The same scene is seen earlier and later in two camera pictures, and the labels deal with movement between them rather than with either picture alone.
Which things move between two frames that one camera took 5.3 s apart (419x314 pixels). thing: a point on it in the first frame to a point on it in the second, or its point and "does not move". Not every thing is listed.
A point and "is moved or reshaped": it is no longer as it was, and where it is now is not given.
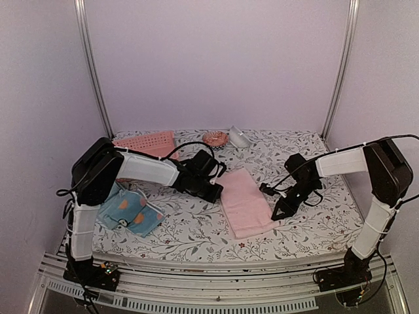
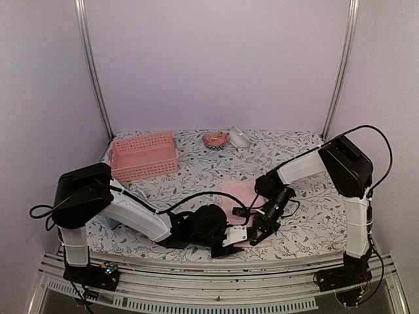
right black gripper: (289, 209) to (273, 225)
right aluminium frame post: (344, 69) does not move
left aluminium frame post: (80, 10) does not move
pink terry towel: (245, 205) is moved or reshaped
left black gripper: (212, 197) to (231, 250)
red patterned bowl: (215, 139) does not move
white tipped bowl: (237, 139) does not move
